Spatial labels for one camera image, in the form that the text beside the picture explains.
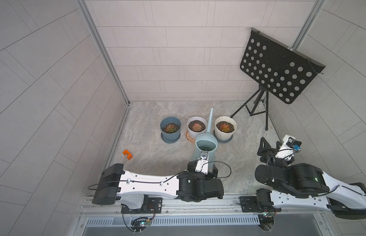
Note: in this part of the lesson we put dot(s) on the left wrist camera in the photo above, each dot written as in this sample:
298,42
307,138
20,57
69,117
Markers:
202,163

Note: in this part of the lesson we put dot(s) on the cream right plant pot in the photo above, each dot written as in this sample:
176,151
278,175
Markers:
225,127

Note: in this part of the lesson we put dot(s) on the terracotta saucer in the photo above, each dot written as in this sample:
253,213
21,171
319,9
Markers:
189,138

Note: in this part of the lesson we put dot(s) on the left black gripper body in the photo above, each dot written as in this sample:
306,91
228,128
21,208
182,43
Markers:
192,170

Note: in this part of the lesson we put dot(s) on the aluminium mounting rail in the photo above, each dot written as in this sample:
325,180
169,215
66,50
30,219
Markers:
229,204

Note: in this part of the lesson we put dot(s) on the blue saucer under cream pot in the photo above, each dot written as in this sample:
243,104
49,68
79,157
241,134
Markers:
222,141

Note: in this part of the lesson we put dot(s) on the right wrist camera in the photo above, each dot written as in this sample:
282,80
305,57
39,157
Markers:
290,146

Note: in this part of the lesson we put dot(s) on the light green watering can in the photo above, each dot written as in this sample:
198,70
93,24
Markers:
207,143

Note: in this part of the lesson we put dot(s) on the black perforated music stand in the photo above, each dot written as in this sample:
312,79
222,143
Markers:
279,71

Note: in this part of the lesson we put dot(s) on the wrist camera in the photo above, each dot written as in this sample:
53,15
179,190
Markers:
202,163
290,146

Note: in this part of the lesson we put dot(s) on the right circuit board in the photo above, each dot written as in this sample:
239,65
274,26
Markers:
266,223

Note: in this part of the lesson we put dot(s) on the left circuit board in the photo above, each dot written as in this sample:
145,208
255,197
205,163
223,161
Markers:
140,224

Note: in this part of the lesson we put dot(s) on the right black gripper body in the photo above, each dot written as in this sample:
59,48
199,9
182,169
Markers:
266,157

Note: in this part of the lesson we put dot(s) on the orange block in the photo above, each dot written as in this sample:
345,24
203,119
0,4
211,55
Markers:
127,154

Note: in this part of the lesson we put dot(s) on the blue-grey plant pot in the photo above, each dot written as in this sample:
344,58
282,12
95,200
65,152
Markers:
170,129

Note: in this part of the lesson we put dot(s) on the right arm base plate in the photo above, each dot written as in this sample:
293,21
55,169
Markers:
253,204

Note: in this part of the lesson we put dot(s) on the circuit board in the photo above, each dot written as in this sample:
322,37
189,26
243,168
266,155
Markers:
266,223
140,224

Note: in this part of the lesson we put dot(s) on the white middle plant pot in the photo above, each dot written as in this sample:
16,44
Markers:
196,126

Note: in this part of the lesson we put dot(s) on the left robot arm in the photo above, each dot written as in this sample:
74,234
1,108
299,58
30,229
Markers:
194,184

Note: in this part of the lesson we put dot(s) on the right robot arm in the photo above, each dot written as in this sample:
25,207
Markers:
303,185

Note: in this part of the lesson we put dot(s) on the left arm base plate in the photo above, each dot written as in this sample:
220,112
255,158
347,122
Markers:
148,206

